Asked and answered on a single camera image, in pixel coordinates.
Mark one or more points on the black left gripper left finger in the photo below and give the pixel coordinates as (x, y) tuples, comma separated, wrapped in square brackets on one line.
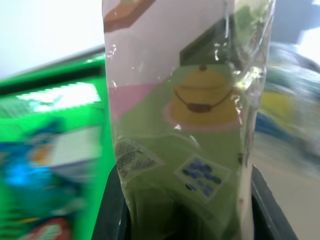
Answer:
[(110, 215)]

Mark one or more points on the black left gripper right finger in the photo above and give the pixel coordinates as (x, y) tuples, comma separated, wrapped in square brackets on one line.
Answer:
[(270, 212)]

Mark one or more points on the green pink snack pack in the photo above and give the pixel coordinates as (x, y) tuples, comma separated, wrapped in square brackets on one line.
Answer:
[(190, 120)]

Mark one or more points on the red green snack bag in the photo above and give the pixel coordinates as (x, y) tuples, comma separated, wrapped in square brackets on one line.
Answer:
[(50, 228)]

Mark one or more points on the yellow blue snack bag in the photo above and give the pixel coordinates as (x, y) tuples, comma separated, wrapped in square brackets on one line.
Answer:
[(287, 105)]

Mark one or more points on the green printed box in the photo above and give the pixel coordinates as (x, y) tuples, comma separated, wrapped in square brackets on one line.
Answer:
[(50, 120)]

